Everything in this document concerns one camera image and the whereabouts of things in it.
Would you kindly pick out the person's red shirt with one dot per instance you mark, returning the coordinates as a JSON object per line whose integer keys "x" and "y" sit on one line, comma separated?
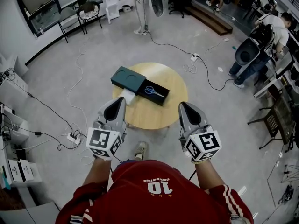
{"x": 151, "y": 202}

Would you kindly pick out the dark green box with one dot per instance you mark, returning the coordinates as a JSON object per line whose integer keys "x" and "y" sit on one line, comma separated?
{"x": 127, "y": 78}

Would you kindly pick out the white storage bin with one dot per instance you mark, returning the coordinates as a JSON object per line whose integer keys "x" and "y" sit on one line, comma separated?
{"x": 127, "y": 9}

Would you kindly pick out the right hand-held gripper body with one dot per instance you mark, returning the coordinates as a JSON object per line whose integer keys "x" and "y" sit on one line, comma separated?
{"x": 205, "y": 143}

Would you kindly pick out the white water dispenser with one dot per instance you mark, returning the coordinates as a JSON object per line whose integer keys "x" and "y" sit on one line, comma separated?
{"x": 109, "y": 2}

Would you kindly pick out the person's left forearm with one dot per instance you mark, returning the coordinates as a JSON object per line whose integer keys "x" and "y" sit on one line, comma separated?
{"x": 98, "y": 171}

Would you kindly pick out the black chair with cushion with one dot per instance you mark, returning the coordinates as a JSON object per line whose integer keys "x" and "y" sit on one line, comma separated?
{"x": 90, "y": 11}

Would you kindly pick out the small white box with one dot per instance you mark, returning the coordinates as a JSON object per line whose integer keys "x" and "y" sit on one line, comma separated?
{"x": 129, "y": 97}

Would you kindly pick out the white printed carton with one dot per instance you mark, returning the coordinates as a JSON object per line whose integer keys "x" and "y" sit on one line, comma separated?
{"x": 28, "y": 169}
{"x": 16, "y": 170}

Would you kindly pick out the white work desk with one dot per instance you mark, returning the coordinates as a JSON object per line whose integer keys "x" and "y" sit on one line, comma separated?
{"x": 272, "y": 83}

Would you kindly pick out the wooden step platform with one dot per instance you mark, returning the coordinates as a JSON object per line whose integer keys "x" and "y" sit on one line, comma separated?
{"x": 210, "y": 20}

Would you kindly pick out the black lattice metal chair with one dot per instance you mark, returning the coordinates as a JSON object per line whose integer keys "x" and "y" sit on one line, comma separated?
{"x": 279, "y": 122}

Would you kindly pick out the person's right forearm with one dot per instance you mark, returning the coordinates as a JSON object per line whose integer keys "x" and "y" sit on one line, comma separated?
{"x": 209, "y": 176}

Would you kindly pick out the white shell device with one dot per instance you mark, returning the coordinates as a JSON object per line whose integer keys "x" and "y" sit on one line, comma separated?
{"x": 156, "y": 3}
{"x": 247, "y": 51}

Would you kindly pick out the person's beige shoe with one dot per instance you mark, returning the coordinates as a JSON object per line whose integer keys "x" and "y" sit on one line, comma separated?
{"x": 141, "y": 149}

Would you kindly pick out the grey metal chair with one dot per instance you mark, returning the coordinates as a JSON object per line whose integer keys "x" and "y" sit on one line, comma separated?
{"x": 68, "y": 16}

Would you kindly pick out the white power strip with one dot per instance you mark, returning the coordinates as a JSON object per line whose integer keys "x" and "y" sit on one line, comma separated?
{"x": 194, "y": 57}
{"x": 73, "y": 137}

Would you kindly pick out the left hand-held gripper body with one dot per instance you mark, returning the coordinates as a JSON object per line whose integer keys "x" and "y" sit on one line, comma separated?
{"x": 99, "y": 140}

